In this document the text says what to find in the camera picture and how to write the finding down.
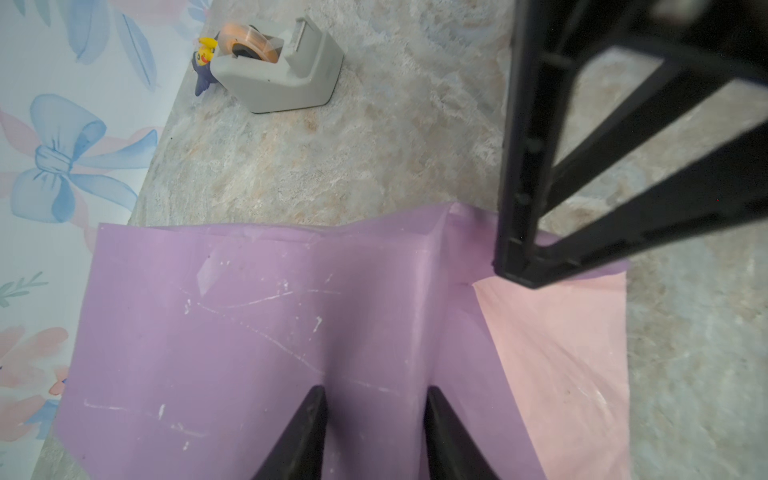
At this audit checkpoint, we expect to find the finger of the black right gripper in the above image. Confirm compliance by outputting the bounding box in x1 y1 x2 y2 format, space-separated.
493 1 767 289

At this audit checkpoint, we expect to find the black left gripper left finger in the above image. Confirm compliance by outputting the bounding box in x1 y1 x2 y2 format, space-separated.
252 385 328 480

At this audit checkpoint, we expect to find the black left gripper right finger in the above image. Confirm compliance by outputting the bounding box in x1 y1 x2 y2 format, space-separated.
423 386 499 480

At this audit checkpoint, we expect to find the pink purple wrapping paper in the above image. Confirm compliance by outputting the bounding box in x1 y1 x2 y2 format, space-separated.
54 203 630 479

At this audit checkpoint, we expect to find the grey tape dispenser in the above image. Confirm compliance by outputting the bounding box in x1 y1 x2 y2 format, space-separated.
211 16 344 114

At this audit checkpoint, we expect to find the yellow purple toy figure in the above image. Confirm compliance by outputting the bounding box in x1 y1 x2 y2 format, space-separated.
191 37 218 97

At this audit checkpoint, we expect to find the clear tape roll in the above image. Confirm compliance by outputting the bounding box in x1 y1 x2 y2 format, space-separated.
215 23 284 63

